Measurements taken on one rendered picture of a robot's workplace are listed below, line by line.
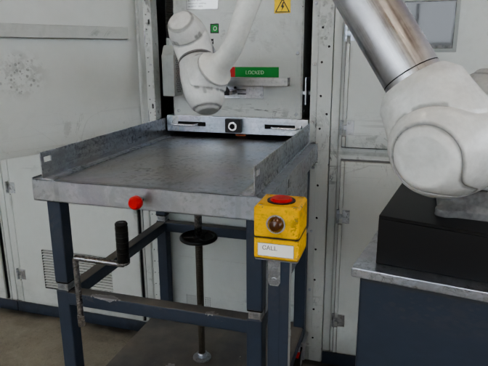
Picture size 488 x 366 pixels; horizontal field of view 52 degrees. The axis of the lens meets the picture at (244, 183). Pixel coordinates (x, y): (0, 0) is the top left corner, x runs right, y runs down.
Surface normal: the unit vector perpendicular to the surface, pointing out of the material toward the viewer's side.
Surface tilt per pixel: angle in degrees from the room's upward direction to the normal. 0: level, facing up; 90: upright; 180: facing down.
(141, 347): 0
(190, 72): 72
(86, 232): 90
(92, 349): 0
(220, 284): 90
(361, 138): 90
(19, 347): 0
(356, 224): 90
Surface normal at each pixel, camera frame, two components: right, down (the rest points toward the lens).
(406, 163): -0.58, 0.28
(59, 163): 0.96, 0.07
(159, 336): 0.00, -0.97
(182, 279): -0.29, 0.25
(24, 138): 0.72, 0.18
